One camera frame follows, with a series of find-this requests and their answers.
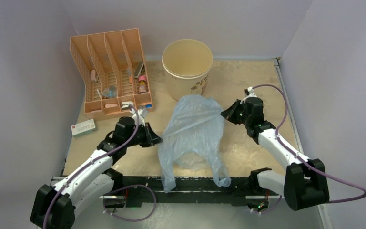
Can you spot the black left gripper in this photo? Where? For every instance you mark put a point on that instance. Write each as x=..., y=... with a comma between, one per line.
x=150, y=138

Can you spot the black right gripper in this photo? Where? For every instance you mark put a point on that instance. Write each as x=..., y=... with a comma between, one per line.
x=229, y=113

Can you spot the light blue plastic trash bag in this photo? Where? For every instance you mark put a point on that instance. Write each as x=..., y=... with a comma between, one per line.
x=192, y=139

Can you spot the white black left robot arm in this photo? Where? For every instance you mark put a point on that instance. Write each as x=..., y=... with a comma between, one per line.
x=57, y=206

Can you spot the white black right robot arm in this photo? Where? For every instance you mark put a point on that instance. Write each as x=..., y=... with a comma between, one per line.
x=303, y=184

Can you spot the beige plastic trash bin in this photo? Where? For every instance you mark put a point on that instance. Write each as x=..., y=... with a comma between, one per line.
x=187, y=64

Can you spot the white mini stapler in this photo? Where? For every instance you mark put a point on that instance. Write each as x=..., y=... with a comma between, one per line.
x=126, y=105

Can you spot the pink eraser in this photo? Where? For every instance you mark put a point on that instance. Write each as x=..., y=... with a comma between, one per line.
x=110, y=105

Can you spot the pink labelled small bottle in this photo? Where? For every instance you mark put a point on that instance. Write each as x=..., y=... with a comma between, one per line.
x=142, y=84

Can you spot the blue correction tape package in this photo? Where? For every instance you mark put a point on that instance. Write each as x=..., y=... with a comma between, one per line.
x=109, y=92

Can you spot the pink plastic desk organizer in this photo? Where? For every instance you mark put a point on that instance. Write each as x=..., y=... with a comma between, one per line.
x=106, y=59

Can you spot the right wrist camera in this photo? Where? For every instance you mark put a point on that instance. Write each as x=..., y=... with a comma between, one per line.
x=249, y=92

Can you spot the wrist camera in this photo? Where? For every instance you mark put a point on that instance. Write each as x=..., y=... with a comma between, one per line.
x=249, y=92
x=138, y=115

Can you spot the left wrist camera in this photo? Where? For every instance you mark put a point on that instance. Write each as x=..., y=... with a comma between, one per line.
x=138, y=115

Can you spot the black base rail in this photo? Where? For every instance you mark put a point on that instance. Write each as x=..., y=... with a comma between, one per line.
x=136, y=190

